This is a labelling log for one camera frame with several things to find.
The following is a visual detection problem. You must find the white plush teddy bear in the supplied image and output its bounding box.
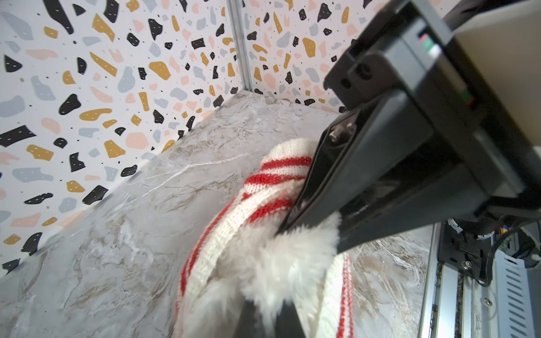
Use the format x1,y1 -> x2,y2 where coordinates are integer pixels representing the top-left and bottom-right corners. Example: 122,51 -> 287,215
173,213 -> 349,337

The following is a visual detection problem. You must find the red white striped knit sweater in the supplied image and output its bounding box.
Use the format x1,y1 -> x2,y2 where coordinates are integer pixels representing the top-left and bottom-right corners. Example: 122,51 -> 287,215
175,139 -> 354,337

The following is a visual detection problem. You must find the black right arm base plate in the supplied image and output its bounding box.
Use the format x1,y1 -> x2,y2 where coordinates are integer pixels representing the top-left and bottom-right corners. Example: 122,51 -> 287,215
437,219 -> 541,288

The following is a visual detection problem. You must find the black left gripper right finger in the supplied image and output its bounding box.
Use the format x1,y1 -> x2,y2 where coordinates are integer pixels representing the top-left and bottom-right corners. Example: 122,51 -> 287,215
275,301 -> 305,338

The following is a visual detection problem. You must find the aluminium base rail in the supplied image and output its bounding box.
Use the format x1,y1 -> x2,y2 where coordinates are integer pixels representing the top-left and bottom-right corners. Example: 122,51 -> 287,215
418,223 -> 475,338

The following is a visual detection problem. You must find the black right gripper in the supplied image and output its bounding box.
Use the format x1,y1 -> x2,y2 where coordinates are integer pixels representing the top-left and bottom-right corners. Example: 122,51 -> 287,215
279,1 -> 540,252

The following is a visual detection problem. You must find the white ribbed vent strip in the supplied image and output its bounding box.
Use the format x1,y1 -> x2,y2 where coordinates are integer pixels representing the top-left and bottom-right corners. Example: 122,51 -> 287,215
494,251 -> 535,338

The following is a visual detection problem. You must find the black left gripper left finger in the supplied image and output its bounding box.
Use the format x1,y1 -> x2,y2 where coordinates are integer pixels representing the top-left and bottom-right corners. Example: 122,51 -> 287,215
232,300 -> 262,338

